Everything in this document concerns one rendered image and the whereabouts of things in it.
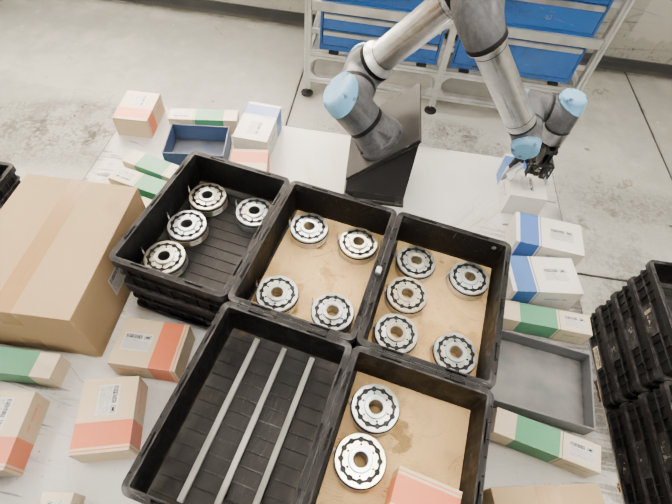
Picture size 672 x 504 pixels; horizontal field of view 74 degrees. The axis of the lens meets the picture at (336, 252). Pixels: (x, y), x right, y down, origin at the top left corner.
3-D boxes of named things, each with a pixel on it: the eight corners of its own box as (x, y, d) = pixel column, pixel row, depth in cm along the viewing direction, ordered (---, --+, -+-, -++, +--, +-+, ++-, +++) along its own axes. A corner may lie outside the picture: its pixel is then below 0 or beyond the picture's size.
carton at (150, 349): (116, 374, 109) (106, 362, 103) (135, 330, 116) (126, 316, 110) (181, 382, 109) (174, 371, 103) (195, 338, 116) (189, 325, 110)
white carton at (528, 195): (495, 172, 162) (505, 153, 155) (528, 176, 162) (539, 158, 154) (500, 212, 150) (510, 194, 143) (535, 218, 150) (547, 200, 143)
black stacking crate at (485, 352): (391, 238, 126) (398, 212, 117) (494, 269, 122) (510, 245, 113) (350, 363, 104) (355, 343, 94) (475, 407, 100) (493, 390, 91)
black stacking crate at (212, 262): (200, 180, 134) (193, 151, 125) (291, 208, 130) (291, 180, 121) (122, 285, 111) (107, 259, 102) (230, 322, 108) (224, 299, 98)
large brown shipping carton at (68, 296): (102, 357, 112) (69, 320, 95) (-16, 341, 112) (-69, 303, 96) (156, 233, 135) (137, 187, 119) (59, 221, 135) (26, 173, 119)
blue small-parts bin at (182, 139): (166, 168, 151) (161, 152, 146) (175, 139, 160) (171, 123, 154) (225, 171, 152) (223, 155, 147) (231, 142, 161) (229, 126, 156)
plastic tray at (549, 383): (581, 361, 120) (591, 353, 116) (585, 435, 109) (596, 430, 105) (482, 333, 123) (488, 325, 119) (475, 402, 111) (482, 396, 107)
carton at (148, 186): (189, 200, 144) (185, 187, 139) (178, 213, 140) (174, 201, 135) (125, 178, 147) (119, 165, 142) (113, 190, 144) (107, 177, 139)
